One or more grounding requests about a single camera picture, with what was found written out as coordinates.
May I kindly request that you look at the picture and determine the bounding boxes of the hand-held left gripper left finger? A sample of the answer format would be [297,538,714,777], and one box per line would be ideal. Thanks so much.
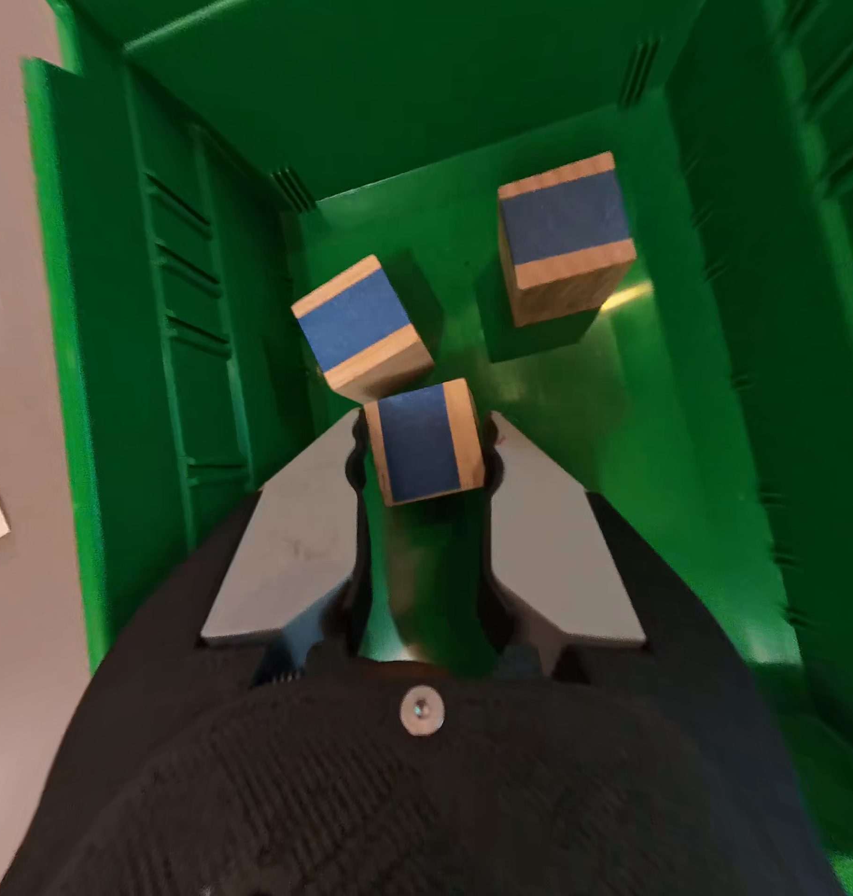
[201,409,371,655]

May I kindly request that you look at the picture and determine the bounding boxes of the green plastic bin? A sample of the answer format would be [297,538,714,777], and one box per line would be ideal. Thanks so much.
[22,0,853,896]

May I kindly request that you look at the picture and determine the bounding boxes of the blue-striped wooden cube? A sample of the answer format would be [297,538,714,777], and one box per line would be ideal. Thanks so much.
[497,151,638,329]
[364,378,486,508]
[291,254,436,404]

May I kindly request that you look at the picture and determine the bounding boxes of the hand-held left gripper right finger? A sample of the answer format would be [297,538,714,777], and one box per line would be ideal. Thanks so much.
[477,412,646,662]

